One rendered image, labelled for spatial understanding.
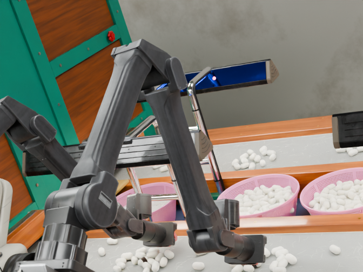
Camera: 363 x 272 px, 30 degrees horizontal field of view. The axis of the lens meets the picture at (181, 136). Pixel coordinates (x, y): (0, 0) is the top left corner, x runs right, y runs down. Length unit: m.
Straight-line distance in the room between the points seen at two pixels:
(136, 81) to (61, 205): 0.31
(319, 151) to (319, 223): 0.54
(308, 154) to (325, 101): 1.09
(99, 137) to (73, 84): 1.39
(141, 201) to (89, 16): 1.09
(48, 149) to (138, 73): 0.43
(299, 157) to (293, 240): 0.56
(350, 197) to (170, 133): 0.78
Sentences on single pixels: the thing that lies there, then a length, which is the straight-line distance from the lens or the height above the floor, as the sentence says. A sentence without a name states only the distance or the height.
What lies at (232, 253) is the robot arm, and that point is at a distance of 1.54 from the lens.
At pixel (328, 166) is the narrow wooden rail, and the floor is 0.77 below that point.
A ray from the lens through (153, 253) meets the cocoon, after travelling 2.00.
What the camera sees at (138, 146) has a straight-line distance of 1.84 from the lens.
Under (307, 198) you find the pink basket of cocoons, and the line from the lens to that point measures 2.07.
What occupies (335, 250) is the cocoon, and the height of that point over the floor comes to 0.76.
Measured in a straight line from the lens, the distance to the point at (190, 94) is 2.19.
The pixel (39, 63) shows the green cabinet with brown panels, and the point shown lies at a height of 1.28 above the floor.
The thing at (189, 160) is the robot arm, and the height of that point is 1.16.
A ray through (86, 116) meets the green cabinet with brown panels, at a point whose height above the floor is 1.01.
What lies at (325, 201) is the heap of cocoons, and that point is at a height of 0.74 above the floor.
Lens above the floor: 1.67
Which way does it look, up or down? 19 degrees down
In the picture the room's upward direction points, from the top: 18 degrees counter-clockwise
